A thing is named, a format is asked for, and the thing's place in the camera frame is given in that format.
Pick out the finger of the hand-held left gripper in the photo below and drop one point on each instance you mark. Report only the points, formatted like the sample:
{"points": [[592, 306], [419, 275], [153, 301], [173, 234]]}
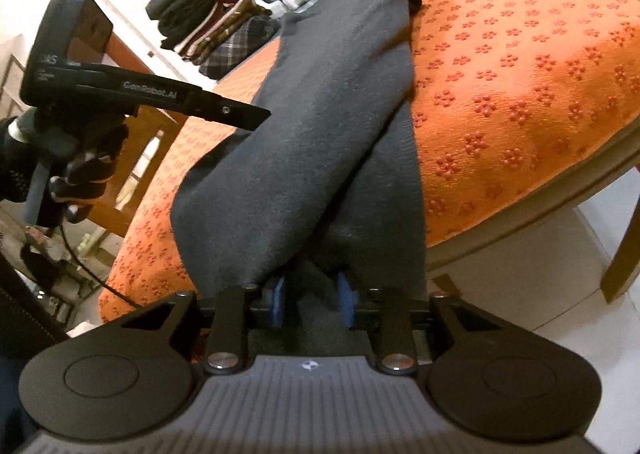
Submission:
{"points": [[230, 109]]}

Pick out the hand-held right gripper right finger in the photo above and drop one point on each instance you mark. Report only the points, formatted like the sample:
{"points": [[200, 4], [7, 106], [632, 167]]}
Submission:
{"points": [[346, 303]]}

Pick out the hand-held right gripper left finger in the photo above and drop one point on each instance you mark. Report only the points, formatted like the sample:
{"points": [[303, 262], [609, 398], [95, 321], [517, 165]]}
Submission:
{"points": [[277, 303]]}

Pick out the dark grey garment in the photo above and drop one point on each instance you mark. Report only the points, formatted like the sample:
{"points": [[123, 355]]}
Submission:
{"points": [[320, 123]]}

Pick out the person's left hand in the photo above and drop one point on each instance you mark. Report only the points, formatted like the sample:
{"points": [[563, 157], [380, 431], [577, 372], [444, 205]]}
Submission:
{"points": [[87, 168]]}

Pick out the folded grey plaid garment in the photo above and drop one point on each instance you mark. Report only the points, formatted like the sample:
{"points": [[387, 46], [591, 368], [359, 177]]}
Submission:
{"points": [[237, 46]]}

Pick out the folded brown patterned garment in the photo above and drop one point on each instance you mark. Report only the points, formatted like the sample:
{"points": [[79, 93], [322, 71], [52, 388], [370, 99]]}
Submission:
{"points": [[227, 31]]}

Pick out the folded maroon striped garment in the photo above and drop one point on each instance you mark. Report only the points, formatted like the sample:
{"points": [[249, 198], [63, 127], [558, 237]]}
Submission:
{"points": [[212, 26]]}

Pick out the wide folded black garment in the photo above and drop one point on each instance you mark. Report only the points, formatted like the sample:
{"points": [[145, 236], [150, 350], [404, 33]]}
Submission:
{"points": [[187, 31]]}

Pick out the rolled black garment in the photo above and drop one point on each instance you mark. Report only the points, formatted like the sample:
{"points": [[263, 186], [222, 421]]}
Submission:
{"points": [[200, 1]]}

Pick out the wooden table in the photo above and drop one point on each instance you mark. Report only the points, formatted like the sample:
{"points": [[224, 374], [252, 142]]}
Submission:
{"points": [[575, 194]]}

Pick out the orange dotted mat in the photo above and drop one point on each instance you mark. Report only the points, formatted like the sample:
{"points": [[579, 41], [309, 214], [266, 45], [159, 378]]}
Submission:
{"points": [[510, 83]]}

